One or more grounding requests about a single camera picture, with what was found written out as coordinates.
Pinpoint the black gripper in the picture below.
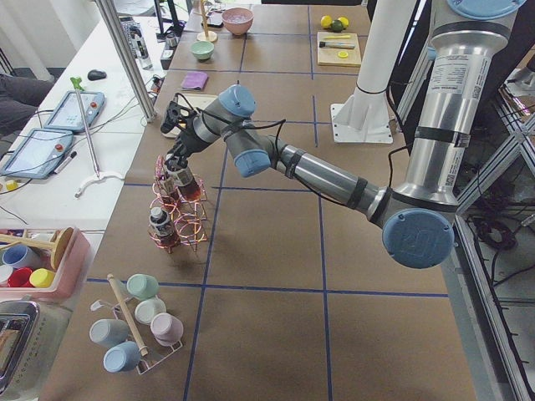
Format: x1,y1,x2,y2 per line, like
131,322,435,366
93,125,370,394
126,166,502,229
164,119,201,169

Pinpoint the brown tea bottle white cap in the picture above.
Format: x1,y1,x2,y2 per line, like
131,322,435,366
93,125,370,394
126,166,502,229
166,166,201,201

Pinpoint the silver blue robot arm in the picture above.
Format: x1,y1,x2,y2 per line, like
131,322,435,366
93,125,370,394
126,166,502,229
160,1,529,269

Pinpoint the tea bottle in rack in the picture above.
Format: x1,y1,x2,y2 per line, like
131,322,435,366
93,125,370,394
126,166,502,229
150,206,178,247

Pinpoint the purple folded cloth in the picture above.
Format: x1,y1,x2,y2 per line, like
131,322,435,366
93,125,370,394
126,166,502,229
181,71,209,91

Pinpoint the mint green bowl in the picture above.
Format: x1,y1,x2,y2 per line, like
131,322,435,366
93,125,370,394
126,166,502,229
190,41,215,61

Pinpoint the teach pendant tablet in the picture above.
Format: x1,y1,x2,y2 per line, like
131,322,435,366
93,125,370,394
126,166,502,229
44,90,105,132
1,128,74,180

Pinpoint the black computer mouse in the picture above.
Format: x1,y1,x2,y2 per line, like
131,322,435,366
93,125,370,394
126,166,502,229
87,69,107,81

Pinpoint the mint green cup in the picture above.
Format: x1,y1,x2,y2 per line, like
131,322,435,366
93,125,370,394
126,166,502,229
126,273,159,300

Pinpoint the metal grabber stick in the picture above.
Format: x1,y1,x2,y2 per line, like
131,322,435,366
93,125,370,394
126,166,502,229
70,77,125,199

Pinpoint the wooden mug tree stand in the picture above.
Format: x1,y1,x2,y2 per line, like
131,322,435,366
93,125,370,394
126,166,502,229
197,0,217,43

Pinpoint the pink storage bin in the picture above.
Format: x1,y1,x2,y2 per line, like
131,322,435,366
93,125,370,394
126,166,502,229
1,227,90,301

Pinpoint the white cup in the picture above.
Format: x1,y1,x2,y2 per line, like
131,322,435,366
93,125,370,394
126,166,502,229
135,297,166,325

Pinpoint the wooden cup holder rack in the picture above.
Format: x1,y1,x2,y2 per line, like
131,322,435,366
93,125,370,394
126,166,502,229
89,273,183,375

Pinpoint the pink bowl of ice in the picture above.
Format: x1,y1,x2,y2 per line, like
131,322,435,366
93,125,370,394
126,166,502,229
222,8,254,36

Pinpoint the pink cup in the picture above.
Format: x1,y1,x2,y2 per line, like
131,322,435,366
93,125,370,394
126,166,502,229
150,312,184,347

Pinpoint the grey blue cup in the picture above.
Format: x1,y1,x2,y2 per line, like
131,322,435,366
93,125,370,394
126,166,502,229
89,319,130,348

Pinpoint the steel muddler black tip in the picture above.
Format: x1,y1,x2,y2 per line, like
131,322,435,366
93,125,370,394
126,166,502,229
318,41,356,50

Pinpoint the wooden cutting board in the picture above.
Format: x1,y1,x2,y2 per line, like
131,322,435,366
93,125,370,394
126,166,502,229
317,32,362,67

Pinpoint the light blue cup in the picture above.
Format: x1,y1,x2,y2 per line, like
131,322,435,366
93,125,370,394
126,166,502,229
103,341,141,373

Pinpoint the yellow plastic knife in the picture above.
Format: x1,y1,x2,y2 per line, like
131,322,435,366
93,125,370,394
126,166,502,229
322,34,352,40

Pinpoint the yellow lemon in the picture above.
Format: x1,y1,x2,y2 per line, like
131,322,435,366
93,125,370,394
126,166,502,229
320,15,333,29
337,17,349,29

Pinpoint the green avocado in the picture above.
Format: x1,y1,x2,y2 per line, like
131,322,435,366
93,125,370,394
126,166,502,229
330,19,344,33

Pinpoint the copper wire bottle rack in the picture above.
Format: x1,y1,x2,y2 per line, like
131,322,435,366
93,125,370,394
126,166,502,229
148,155,208,254

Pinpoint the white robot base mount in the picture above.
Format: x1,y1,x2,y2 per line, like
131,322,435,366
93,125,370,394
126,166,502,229
331,0,417,144

